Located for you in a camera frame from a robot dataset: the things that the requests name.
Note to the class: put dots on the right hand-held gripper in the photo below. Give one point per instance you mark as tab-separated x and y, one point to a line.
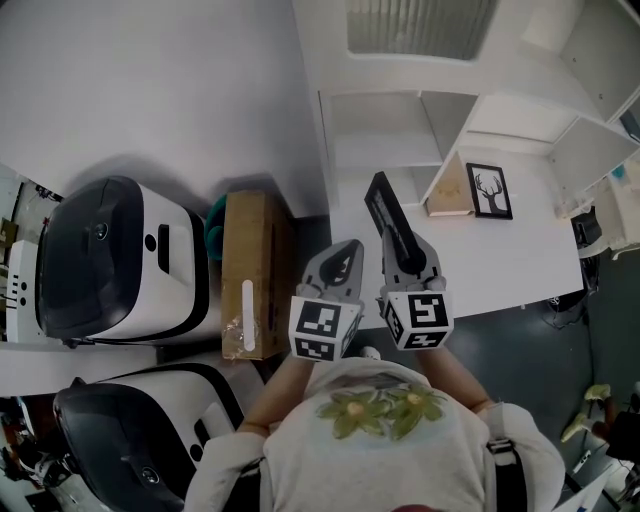
425	320

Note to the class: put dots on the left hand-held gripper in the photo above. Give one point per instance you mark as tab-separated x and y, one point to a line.
315	325

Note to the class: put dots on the black rectangular object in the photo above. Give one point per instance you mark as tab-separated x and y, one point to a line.
387	210

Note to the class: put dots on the person's left forearm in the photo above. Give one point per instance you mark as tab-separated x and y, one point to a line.
277	395

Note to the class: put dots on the person's right forearm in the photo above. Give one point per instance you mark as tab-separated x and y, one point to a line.
452	375

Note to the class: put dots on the white desk with shelves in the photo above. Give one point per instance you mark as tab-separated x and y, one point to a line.
500	260

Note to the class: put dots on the person's white shoe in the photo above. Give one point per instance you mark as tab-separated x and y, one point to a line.
371	352

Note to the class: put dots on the brown cardboard box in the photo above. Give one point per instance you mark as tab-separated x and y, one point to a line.
250	250

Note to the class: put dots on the teal round object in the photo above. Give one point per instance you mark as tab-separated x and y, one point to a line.
215	235

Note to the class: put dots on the person's grey floral shirt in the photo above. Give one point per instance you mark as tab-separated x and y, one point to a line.
375	465

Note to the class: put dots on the white and black robot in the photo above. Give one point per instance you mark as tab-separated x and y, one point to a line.
125	440
125	260

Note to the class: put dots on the white ornate chair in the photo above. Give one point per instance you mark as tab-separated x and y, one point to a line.
620	215

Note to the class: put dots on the small teal object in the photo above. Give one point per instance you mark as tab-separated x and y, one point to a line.
621	175

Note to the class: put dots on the white ribbed glass cabinet door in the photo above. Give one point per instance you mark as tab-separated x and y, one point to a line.
420	25

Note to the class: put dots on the dark flat tablet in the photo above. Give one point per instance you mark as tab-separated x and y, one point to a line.
632	125

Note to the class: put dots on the white equipment box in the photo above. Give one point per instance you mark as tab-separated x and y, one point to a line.
27	300

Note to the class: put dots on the framed deer picture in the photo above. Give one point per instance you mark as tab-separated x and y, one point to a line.
492	192

